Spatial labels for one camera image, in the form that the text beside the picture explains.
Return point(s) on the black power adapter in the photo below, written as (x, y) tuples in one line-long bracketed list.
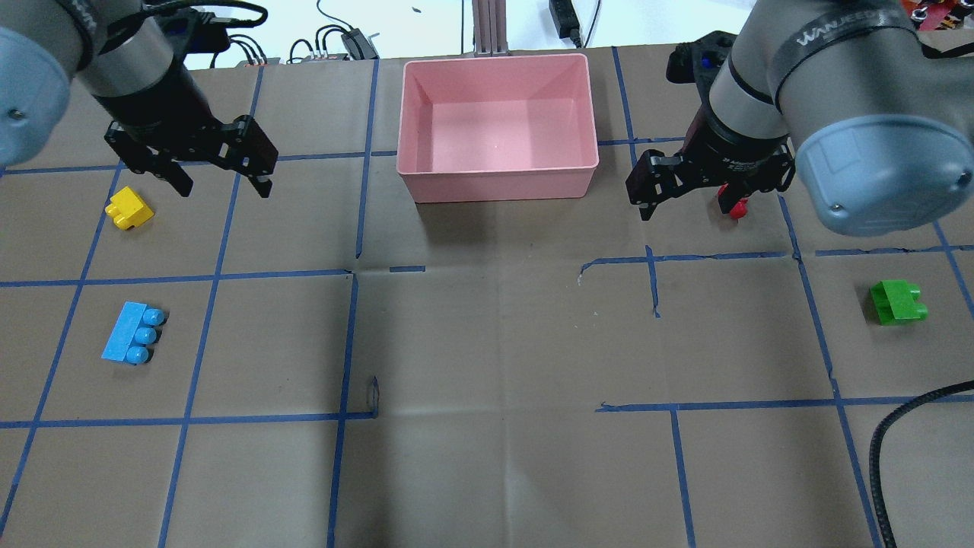
[(565, 19)]

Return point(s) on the yellow toy block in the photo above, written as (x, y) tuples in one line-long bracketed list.
[(127, 209)]

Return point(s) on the aluminium profile post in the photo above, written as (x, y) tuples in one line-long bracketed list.
[(490, 36)]

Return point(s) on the pink plastic box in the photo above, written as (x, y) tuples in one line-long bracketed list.
[(497, 129)]

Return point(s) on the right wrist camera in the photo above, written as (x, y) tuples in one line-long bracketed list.
[(692, 62)]

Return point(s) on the usb hub with cables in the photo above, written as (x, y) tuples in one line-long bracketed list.
[(330, 43)]

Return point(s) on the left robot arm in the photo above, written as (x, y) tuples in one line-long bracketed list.
[(129, 55)]

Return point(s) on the blue toy block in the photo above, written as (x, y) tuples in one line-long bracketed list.
[(136, 330)]

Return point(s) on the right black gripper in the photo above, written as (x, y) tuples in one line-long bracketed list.
[(729, 148)]

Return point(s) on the green toy block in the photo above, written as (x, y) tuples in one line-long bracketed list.
[(898, 302)]

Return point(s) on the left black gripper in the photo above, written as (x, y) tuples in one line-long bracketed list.
[(162, 104)]

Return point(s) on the red toy block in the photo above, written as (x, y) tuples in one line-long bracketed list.
[(732, 200)]

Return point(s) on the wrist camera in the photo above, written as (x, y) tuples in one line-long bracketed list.
[(191, 29), (692, 62)]

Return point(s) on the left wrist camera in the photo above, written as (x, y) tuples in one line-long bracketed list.
[(191, 29)]

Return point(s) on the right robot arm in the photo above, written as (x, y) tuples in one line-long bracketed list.
[(841, 94)]

